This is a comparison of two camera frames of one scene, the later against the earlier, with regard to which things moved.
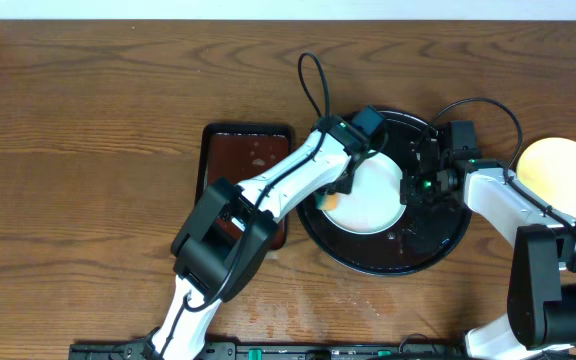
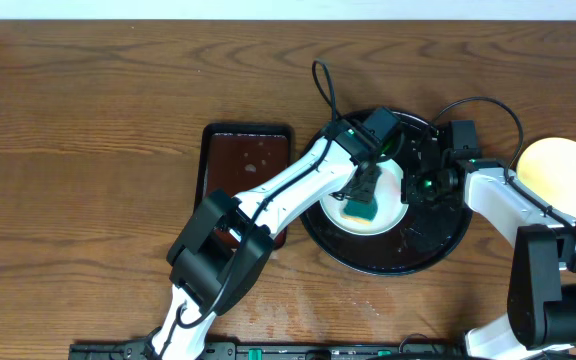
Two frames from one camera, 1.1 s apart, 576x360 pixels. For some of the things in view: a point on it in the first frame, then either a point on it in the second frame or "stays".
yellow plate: (565, 175) stays
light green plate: (374, 204) stays
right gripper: (409, 193) stays
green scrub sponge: (327, 202) → (360, 211)
